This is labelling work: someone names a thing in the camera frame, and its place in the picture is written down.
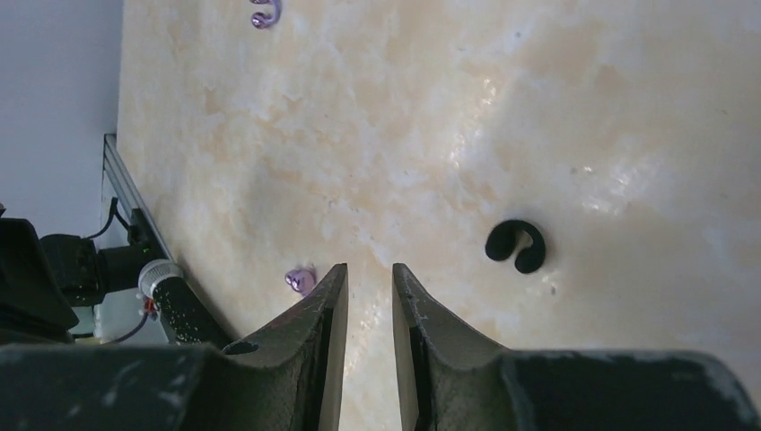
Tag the purple earbud lower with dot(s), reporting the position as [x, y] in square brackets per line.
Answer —
[302, 280]

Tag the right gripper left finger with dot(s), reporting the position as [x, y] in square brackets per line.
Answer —
[285, 376]

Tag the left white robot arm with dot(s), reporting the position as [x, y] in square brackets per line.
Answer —
[43, 279]

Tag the black earbud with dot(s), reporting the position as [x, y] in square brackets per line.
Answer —
[522, 237]

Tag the black microphone silver head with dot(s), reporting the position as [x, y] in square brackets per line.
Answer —
[162, 280]

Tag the purple earbud upper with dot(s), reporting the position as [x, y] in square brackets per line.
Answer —
[262, 19]

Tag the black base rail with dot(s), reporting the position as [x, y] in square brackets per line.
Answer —
[126, 190]

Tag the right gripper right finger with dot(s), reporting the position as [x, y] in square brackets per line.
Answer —
[453, 377]

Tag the purple earbud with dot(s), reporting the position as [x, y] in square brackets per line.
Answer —
[302, 280]
[262, 19]

